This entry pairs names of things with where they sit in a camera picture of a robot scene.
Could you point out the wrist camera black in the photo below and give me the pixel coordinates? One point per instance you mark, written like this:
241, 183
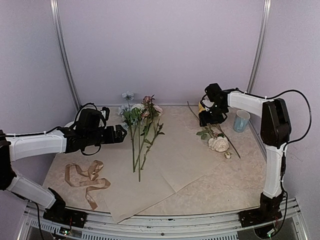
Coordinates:
89, 118
214, 93

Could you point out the left aluminium frame post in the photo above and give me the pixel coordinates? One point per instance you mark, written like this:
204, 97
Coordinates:
54, 6

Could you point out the light blue mug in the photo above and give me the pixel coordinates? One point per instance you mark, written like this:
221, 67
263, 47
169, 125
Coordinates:
241, 120

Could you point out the right aluminium frame post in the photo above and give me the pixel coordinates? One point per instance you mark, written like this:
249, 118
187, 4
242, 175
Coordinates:
260, 45

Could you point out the blue hydrangea fake flower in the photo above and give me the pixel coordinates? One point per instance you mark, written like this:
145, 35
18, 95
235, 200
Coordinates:
125, 112

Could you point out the white rose fake flower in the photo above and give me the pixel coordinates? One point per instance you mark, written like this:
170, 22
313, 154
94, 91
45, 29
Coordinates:
216, 139

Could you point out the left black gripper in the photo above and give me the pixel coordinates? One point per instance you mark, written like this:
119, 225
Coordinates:
119, 138

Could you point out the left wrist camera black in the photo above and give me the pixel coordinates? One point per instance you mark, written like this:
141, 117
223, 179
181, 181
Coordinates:
89, 118

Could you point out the mauve bud fake flower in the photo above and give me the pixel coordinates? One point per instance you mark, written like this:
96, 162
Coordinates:
138, 110

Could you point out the yellow rose fake flower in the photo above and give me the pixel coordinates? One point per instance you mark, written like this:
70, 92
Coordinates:
217, 126

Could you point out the pink fake flower stem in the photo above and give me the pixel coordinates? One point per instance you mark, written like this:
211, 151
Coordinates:
152, 128

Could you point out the aluminium frame post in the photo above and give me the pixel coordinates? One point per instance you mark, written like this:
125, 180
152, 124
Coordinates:
260, 45
54, 6

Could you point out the tan satin ribbon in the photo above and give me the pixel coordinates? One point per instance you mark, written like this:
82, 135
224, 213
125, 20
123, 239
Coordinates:
92, 181

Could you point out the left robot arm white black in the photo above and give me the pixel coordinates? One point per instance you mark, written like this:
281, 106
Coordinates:
60, 140

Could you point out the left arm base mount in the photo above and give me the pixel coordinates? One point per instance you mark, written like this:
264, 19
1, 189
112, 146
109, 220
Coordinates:
68, 217

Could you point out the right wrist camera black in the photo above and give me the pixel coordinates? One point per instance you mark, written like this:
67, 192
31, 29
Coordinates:
214, 93

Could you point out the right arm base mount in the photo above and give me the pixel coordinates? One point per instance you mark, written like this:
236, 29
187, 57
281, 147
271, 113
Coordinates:
256, 216

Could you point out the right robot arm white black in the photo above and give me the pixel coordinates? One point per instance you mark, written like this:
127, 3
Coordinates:
275, 127

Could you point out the beige wrapping paper sheet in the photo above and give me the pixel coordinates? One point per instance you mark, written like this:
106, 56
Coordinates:
176, 159

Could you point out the white bowl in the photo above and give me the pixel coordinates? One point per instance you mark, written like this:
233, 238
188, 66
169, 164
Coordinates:
69, 125

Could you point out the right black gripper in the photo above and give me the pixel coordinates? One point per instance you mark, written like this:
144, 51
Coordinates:
204, 119

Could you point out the front aluminium rail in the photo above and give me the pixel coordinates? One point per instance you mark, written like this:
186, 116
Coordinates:
212, 226

